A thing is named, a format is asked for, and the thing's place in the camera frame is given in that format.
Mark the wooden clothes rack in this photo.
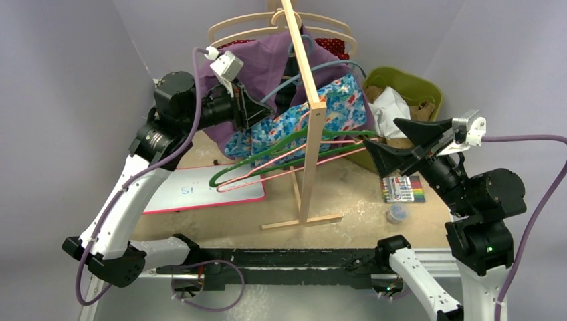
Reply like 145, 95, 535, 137
261, 0, 343, 230

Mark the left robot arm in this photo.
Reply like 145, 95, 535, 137
62, 71, 273, 288

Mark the green plastic basket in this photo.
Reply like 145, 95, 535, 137
350, 66, 443, 174

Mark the red polka dot garment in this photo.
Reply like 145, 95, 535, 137
315, 38, 350, 60

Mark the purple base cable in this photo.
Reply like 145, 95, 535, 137
171, 260, 245, 313

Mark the pink wire hanger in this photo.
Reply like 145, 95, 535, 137
216, 110, 382, 193

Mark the front wooden hanger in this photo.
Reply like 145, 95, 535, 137
207, 25, 358, 56

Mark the red-edged whiteboard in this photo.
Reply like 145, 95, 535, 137
144, 165, 266, 214

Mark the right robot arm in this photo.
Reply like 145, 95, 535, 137
364, 113, 526, 320

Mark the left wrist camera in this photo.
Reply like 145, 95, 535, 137
204, 46, 244, 98

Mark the marker pen box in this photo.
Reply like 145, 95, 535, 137
381, 175, 425, 203

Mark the wooden hanger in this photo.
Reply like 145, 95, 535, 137
207, 25, 358, 56
207, 10, 352, 41

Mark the green plastic hanger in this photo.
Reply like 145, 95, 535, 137
209, 128, 377, 188

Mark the small clear plastic cup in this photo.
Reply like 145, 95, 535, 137
386, 203, 409, 224

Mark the white garment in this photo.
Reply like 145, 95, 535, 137
369, 86, 411, 139

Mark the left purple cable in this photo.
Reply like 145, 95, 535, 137
74, 47, 211, 306

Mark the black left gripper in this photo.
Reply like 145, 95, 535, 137
182, 76, 275, 134

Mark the blue floral garment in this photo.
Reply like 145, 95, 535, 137
223, 74, 368, 158

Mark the grey-blue plastic hanger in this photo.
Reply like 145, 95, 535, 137
261, 35, 366, 107

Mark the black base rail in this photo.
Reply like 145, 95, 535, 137
156, 248, 405, 293

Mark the tan pleated skirt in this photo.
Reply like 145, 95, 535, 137
364, 86, 436, 148

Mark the rear wooden hanger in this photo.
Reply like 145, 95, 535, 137
207, 10, 352, 41

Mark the purple garment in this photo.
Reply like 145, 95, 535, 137
204, 32, 370, 155

